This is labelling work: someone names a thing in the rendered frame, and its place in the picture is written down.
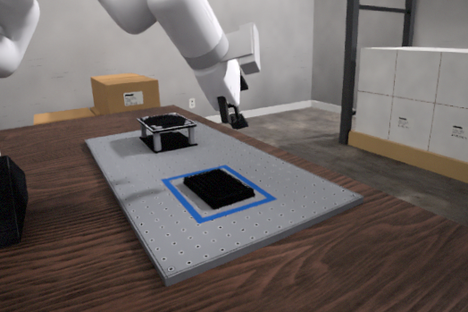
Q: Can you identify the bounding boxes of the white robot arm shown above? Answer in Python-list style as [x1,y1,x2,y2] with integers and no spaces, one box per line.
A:
[0,0,260,79]

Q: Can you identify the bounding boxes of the blue tape square outline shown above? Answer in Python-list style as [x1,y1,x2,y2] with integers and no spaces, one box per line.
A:
[162,165,276,223]

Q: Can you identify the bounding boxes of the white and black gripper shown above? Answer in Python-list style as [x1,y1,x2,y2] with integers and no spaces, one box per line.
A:
[189,60,248,130]

